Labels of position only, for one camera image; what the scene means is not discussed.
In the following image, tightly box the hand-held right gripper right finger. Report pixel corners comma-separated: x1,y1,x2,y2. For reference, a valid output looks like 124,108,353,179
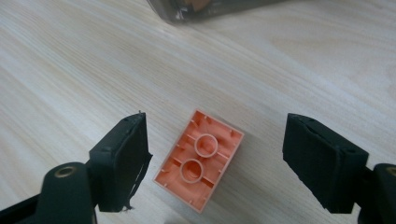
282,112,370,215

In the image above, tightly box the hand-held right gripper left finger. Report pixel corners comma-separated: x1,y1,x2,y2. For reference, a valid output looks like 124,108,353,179
89,111,153,213

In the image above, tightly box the salmon pink toy brick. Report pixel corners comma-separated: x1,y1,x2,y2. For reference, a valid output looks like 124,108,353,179
152,108,246,215

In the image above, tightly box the transparent brown storage box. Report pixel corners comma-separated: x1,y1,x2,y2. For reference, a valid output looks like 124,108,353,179
146,0,283,25

